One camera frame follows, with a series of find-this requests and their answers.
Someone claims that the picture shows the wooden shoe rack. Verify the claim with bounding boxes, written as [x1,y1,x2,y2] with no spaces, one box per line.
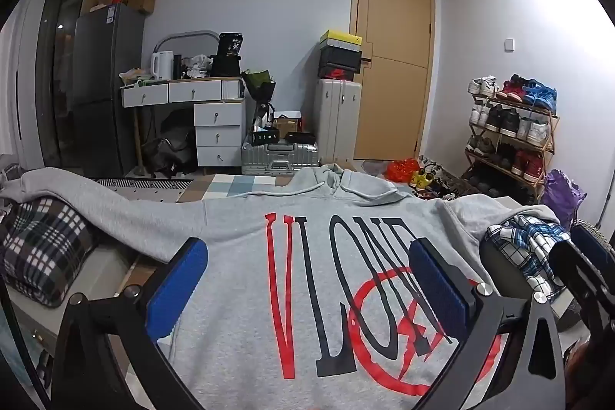
[461,76,560,204]

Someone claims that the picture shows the white wardrobe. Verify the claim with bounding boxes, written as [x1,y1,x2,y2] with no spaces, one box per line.
[0,0,53,171]

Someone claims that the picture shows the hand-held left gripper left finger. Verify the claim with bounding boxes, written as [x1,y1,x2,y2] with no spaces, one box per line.
[50,238,208,410]

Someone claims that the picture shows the purple plastic bag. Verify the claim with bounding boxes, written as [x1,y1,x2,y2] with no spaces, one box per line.
[540,169,587,228]

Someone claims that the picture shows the white desk with drawers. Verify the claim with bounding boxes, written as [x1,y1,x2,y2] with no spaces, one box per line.
[120,76,247,175]

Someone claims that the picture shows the pile of floor shoes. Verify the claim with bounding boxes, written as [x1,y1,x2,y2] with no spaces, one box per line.
[418,155,481,202]

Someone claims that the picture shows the blue and brown checked blanket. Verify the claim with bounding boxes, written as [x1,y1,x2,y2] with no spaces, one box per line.
[115,172,289,202]

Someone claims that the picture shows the black and white plaid pillow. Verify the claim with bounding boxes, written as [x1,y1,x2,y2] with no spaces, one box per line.
[0,196,99,307]

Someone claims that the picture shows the dark glass wardrobe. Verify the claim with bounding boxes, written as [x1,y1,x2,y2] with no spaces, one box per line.
[36,0,104,171]

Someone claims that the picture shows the rows of shoes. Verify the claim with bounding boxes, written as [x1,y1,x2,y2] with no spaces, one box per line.
[464,75,558,199]

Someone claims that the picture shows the grey arched mirror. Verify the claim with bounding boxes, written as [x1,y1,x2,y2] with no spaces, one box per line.
[156,30,219,79]

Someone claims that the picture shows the white electric kettle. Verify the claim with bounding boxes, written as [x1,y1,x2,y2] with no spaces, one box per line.
[151,51,175,80]

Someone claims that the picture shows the grey hoodie with red print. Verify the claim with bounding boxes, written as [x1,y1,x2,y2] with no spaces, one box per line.
[0,163,572,410]

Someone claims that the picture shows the dark wrapped flower bouquet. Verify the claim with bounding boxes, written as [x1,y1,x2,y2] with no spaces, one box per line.
[241,69,277,127]

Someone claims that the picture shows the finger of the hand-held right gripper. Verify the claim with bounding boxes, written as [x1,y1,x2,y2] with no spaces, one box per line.
[570,220,615,269]
[548,238,610,329]

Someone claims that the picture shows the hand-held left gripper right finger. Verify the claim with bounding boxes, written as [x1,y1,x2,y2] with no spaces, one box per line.
[408,237,572,410]

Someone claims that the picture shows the black and white patterned rug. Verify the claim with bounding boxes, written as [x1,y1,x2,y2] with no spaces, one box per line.
[93,177,195,192]

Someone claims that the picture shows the orange plastic bag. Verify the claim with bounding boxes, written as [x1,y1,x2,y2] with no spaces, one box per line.
[387,158,420,183]

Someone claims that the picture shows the grey door mat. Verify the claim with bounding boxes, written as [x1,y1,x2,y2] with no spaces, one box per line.
[360,159,392,175]

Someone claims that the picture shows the dark grey fridge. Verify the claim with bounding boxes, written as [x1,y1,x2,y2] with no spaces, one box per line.
[72,4,145,178]

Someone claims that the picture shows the black printed bag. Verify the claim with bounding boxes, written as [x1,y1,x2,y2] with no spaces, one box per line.
[211,32,243,77]

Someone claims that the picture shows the blue and white plaid shirt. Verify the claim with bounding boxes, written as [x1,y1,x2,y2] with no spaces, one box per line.
[483,213,572,300]

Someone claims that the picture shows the silver aluminium suitcase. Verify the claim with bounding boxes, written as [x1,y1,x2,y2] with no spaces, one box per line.
[241,136,320,176]

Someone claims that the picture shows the small brown cardboard box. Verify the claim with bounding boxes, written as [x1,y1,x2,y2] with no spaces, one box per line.
[272,117,301,137]

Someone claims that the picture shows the yellow shoe box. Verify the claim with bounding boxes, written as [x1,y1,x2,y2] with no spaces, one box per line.
[320,30,362,50]

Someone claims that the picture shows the wooden door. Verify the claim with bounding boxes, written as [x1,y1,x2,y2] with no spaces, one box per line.
[350,0,435,161]

